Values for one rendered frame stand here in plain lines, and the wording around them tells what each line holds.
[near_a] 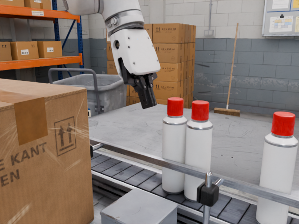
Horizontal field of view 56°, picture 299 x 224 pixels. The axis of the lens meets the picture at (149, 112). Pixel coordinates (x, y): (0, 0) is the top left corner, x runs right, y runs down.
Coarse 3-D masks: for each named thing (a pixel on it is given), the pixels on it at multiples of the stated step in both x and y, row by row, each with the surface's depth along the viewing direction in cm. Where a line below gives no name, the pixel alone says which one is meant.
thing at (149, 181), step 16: (96, 160) 76; (112, 160) 76; (112, 176) 68; (128, 176) 68; (144, 176) 68; (160, 176) 68; (160, 192) 61; (192, 208) 55; (224, 208) 55; (240, 208) 55; (256, 208) 55
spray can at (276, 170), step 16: (288, 112) 46; (272, 128) 46; (288, 128) 44; (272, 144) 45; (288, 144) 44; (272, 160) 46; (288, 160) 45; (272, 176) 46; (288, 176) 46; (288, 192) 47; (272, 208) 47; (288, 208) 48
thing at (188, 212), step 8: (96, 176) 69; (104, 176) 68; (96, 184) 70; (104, 184) 68; (112, 184) 66; (120, 184) 64; (128, 184) 64; (104, 192) 68; (112, 192) 68; (120, 192) 65; (224, 192) 61; (248, 200) 58; (184, 208) 55; (184, 216) 56; (192, 216) 54; (200, 216) 53; (296, 216) 53
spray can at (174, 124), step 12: (168, 108) 57; (180, 108) 56; (168, 120) 56; (180, 120) 56; (168, 132) 57; (180, 132) 56; (168, 144) 57; (180, 144) 57; (168, 156) 58; (180, 156) 58; (168, 168) 59; (168, 180) 59; (180, 180) 59; (168, 192) 60; (180, 192) 60
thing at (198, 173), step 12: (108, 144) 66; (132, 156) 62; (144, 156) 60; (156, 156) 59; (180, 168) 55; (192, 168) 54; (228, 180) 49; (240, 180) 49; (252, 192) 47; (264, 192) 46; (276, 192) 45; (288, 204) 44
